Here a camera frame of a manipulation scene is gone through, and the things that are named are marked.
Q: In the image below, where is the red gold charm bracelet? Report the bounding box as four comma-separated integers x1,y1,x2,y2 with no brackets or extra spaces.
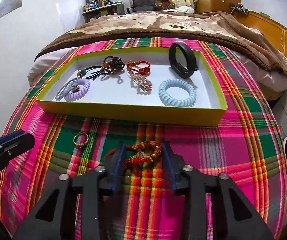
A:
105,141,163,172

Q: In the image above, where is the gold ring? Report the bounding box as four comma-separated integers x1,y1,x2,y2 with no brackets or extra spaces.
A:
72,131,90,149

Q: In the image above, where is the purple spiral hair tie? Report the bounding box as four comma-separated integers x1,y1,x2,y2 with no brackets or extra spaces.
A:
64,77,91,102

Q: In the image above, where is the light blue spiral hair tie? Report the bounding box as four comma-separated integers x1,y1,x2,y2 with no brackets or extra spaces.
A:
157,77,198,107

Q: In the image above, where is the rhinestone hair clip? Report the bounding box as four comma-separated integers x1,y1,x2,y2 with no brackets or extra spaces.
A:
128,72,152,92

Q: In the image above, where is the grey elastic hair tie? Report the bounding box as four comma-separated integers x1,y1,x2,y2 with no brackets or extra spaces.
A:
55,77,81,102

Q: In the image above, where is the black hair tie with charm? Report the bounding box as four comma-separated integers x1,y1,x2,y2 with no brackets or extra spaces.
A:
76,64,107,81

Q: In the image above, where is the dark beaded bracelet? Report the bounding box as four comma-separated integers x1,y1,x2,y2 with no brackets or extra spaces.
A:
101,55,126,75

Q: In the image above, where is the red knotted cord bracelet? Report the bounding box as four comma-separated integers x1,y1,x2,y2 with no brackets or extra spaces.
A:
125,60,152,76

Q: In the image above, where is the pink green plaid cloth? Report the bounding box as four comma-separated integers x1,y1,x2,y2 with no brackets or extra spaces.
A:
0,37,287,237

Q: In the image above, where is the yellow-green white tray box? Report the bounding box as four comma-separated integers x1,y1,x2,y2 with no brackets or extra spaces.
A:
37,47,228,126

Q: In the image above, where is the black fitness band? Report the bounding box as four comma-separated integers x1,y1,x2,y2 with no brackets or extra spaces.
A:
168,42,198,79

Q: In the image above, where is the bed with white sheet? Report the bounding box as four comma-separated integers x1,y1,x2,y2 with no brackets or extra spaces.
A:
27,40,287,100

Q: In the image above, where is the brown patterned blanket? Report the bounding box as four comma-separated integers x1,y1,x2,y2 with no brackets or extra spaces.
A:
37,11,287,77

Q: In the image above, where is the cluttered wooden desk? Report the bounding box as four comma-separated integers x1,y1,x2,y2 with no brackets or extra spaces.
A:
82,3,125,23

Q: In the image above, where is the brown teddy bear santa hat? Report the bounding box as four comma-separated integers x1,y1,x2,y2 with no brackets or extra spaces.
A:
155,0,175,10

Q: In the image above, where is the dark grey chair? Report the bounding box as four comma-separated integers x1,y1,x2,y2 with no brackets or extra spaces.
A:
127,0,156,13

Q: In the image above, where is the wooden headboard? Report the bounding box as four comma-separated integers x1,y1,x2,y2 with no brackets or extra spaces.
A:
233,10,287,58

